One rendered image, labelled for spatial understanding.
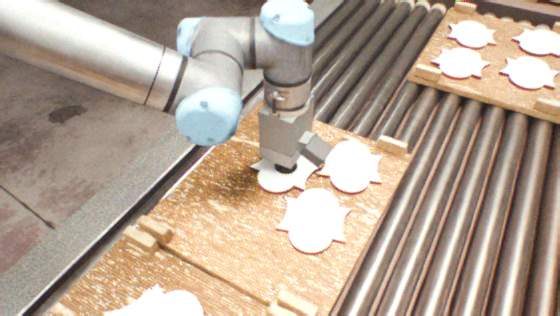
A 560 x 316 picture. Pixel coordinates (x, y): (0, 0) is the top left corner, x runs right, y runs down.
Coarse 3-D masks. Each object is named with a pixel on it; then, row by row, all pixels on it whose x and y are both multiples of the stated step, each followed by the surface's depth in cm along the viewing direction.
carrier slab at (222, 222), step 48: (240, 144) 88; (336, 144) 88; (192, 192) 79; (240, 192) 79; (336, 192) 79; (384, 192) 79; (192, 240) 72; (240, 240) 72; (288, 240) 71; (240, 288) 66; (288, 288) 65; (336, 288) 65
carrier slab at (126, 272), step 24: (120, 240) 71; (96, 264) 68; (120, 264) 68; (144, 264) 68; (168, 264) 68; (72, 288) 65; (96, 288) 65; (120, 288) 65; (144, 288) 65; (168, 288) 65; (192, 288) 65; (216, 288) 65; (48, 312) 63; (72, 312) 63; (96, 312) 63; (216, 312) 63; (240, 312) 63; (264, 312) 63
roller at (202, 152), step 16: (352, 0) 138; (336, 16) 131; (320, 32) 124; (320, 48) 122; (256, 96) 102; (192, 160) 87; (176, 176) 84; (160, 192) 81; (144, 208) 78; (128, 224) 76; (112, 240) 73; (96, 256) 71; (80, 272) 69; (64, 288) 67; (48, 304) 65
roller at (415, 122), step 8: (424, 88) 106; (432, 88) 105; (424, 96) 102; (432, 96) 103; (416, 104) 101; (424, 104) 100; (432, 104) 101; (416, 112) 98; (424, 112) 98; (408, 120) 97; (416, 120) 96; (424, 120) 97; (408, 128) 94; (416, 128) 94; (400, 136) 93; (408, 136) 92; (416, 136) 93; (408, 144) 91; (408, 152) 90
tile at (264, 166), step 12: (300, 156) 84; (252, 168) 82; (264, 168) 82; (300, 168) 82; (312, 168) 82; (264, 180) 79; (276, 180) 79; (288, 180) 79; (300, 180) 79; (276, 192) 78; (288, 192) 79
